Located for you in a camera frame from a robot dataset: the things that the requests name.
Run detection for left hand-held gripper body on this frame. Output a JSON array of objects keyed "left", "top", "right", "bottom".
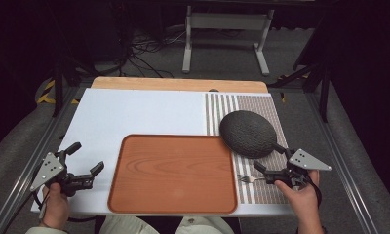
[{"left": 29, "top": 149, "right": 96, "bottom": 198}]

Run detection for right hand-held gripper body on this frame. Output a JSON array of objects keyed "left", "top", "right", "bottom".
[{"left": 264, "top": 148, "right": 332, "bottom": 190}]

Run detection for silver fork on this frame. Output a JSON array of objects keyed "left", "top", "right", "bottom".
[{"left": 237, "top": 174, "right": 267, "bottom": 184}]

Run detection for dark grey textured oval plate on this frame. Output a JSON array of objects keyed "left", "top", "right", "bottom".
[{"left": 218, "top": 109, "right": 278, "bottom": 160}]

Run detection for person's left hand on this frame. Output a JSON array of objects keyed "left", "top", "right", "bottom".
[{"left": 40, "top": 181, "right": 71, "bottom": 230}]

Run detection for person's right hand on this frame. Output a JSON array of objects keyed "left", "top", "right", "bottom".
[{"left": 274, "top": 169, "right": 321, "bottom": 226}]

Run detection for striped brown white placemat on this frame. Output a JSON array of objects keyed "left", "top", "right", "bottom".
[{"left": 204, "top": 92, "right": 291, "bottom": 206}]

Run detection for yellow black floor tape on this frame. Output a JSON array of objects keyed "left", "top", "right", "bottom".
[{"left": 36, "top": 79, "right": 81, "bottom": 106}]

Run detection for black tripod stand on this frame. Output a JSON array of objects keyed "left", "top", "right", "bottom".
[
  {"left": 266, "top": 14, "right": 334, "bottom": 124},
  {"left": 50, "top": 57, "right": 98, "bottom": 119}
]

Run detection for person's light trousers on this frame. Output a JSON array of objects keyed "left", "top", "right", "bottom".
[{"left": 97, "top": 214, "right": 236, "bottom": 234}]

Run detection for white table mat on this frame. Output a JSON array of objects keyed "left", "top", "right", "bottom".
[{"left": 30, "top": 87, "right": 295, "bottom": 218}]

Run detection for brown wooden tray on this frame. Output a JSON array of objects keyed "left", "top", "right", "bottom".
[{"left": 107, "top": 134, "right": 239, "bottom": 215}]

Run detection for white metal stand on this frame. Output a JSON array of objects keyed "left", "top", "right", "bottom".
[{"left": 181, "top": 5, "right": 276, "bottom": 77}]

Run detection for aluminium rail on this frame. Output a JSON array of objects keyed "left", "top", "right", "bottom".
[
  {"left": 0, "top": 87, "right": 84, "bottom": 234},
  {"left": 303, "top": 92, "right": 381, "bottom": 234}
]

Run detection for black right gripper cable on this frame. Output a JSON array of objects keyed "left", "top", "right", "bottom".
[{"left": 306, "top": 175, "right": 324, "bottom": 210}]

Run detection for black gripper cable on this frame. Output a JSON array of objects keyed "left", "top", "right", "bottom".
[
  {"left": 306, "top": 175, "right": 324, "bottom": 210},
  {"left": 31, "top": 191, "right": 98, "bottom": 224}
]

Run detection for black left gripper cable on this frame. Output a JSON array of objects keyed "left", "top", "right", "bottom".
[{"left": 31, "top": 191, "right": 98, "bottom": 224}]

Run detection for bundle of black floor cables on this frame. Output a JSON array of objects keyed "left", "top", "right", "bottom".
[{"left": 118, "top": 27, "right": 188, "bottom": 80}]

